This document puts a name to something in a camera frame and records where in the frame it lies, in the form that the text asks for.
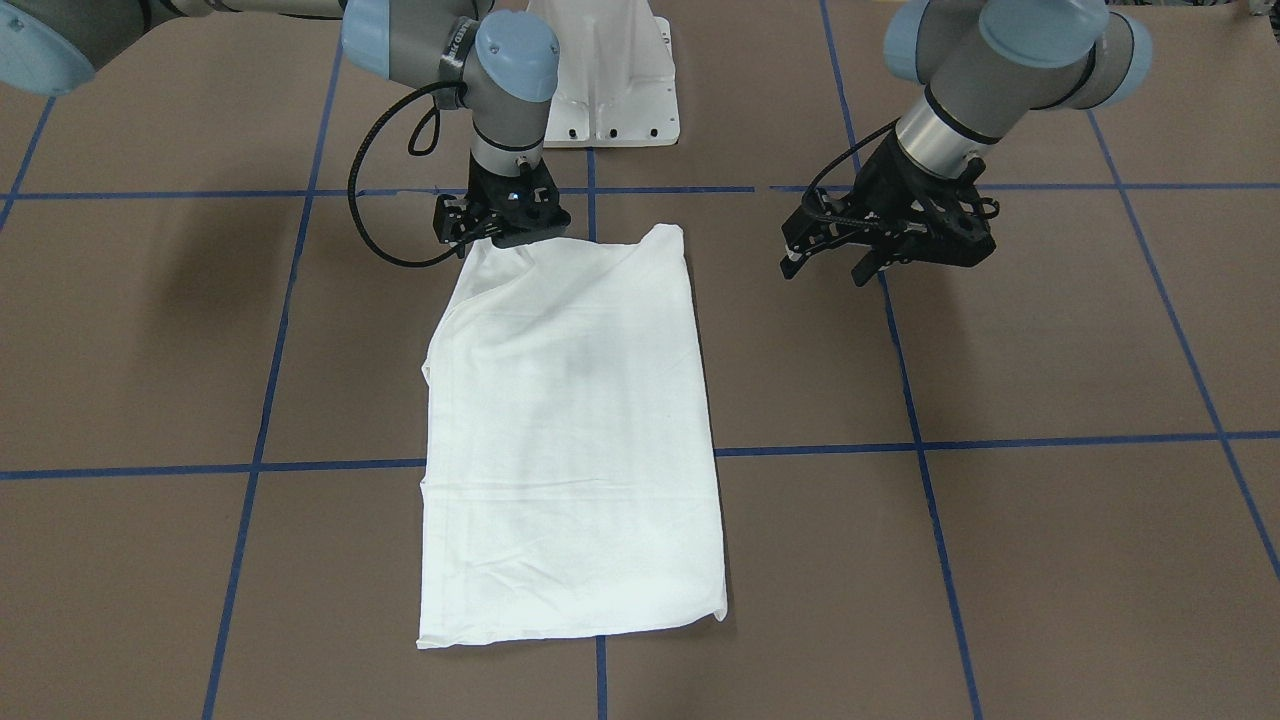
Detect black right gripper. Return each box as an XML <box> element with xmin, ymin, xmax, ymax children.
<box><xmin>433</xmin><ymin>160</ymin><xmax>572</xmax><ymax>249</ymax></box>

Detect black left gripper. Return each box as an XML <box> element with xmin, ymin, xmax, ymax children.
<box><xmin>780</xmin><ymin>129</ymin><xmax>1000</xmax><ymax>288</ymax></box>

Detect white long-sleeve printed shirt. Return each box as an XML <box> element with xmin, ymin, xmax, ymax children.
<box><xmin>416</xmin><ymin>224</ymin><xmax>730</xmax><ymax>650</ymax></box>

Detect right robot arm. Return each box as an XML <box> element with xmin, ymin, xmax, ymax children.
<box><xmin>3</xmin><ymin>1</ymin><xmax>570</xmax><ymax>249</ymax></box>

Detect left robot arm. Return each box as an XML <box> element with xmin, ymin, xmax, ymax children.
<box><xmin>780</xmin><ymin>1</ymin><xmax>1155</xmax><ymax>287</ymax></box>

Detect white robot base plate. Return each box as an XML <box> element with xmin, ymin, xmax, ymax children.
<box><xmin>527</xmin><ymin>1</ymin><xmax>681</xmax><ymax>149</ymax></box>

